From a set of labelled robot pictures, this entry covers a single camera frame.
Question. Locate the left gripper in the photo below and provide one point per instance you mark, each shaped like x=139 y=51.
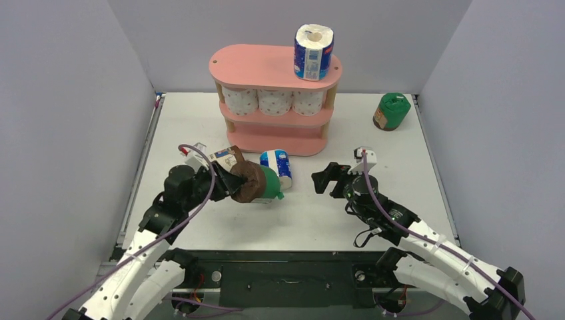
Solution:
x=233 y=182

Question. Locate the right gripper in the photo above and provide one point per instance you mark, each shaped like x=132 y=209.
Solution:
x=340 y=179

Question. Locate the brown green roll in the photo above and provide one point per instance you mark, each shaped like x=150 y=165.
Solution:
x=262 y=184

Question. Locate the blue white roll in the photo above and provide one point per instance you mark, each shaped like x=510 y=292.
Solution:
x=313 y=45
x=278 y=161

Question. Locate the white dotted roll shelf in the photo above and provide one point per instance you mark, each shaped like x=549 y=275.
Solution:
x=307 y=103

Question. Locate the white dotted roll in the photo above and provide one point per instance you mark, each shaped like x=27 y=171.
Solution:
x=274 y=103
x=241 y=101

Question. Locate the pink three-tier shelf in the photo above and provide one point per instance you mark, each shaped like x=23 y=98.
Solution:
x=246 y=66

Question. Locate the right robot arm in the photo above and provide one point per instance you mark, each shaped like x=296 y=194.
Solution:
x=422 y=257

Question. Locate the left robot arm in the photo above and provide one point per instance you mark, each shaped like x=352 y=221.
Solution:
x=147 y=270

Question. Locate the beige brown wrapped roll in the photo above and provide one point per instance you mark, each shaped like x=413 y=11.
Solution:
x=227 y=158

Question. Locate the green wrapped roll far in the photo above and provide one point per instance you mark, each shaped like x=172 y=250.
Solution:
x=391 y=111

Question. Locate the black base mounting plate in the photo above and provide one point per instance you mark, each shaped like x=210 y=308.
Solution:
x=247 y=279

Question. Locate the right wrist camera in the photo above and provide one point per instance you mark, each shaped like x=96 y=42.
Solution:
x=365 y=160

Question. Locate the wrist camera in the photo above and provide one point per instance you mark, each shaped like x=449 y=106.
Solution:
x=365 y=160
x=192 y=158

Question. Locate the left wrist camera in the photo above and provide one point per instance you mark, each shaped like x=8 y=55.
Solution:
x=192 y=158

